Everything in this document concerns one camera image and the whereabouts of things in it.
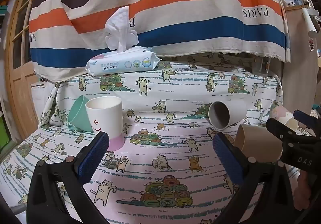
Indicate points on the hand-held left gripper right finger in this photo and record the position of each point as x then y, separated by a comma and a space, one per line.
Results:
227, 156

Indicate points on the person's right hand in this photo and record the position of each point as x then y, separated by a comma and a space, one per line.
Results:
308, 188

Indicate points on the white tube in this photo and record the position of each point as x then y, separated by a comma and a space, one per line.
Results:
309, 23

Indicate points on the baby wipes pack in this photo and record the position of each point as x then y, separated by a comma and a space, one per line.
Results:
125, 63

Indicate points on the striped cloth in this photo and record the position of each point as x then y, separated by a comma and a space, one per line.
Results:
175, 0

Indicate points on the cat printed cloth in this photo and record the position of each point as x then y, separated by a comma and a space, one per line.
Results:
163, 158

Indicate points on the pink patterned cup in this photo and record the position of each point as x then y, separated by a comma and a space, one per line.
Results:
282, 116

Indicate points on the small cartoon sticker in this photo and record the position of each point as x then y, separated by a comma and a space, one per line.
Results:
311, 44

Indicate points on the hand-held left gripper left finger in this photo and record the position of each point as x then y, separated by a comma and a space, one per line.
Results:
92, 157

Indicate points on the wooden door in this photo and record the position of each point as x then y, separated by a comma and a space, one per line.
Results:
22, 68

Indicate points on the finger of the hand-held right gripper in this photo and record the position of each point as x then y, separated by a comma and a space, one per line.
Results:
302, 150
307, 118

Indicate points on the wooden cabinet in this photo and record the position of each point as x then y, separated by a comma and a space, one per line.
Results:
299, 63

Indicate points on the white cup with grey inside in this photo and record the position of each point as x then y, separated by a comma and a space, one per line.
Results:
222, 114

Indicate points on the green cup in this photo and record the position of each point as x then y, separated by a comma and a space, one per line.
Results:
79, 116

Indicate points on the white wet wipe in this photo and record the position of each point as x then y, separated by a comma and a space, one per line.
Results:
120, 28

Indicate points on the beige cup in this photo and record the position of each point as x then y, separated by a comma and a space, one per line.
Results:
258, 142

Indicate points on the white cup with pink base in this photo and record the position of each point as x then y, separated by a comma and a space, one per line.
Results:
105, 118

